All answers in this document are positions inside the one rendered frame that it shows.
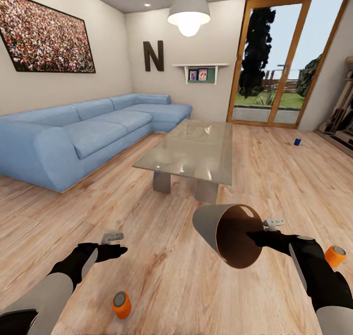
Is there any trash can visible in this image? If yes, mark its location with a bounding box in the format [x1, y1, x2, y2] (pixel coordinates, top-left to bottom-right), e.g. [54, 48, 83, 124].
[192, 204, 265, 269]

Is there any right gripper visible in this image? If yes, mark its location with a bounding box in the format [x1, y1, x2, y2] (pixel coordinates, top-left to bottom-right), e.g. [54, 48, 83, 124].
[247, 229, 283, 252]

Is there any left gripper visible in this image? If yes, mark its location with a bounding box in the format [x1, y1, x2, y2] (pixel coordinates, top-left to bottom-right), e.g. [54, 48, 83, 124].
[100, 244, 128, 262]

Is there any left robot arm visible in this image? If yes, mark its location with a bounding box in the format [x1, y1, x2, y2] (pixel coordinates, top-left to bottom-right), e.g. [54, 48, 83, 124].
[0, 233, 128, 335]

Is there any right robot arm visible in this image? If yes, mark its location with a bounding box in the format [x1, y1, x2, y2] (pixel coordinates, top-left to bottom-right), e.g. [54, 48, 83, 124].
[247, 218, 353, 335]

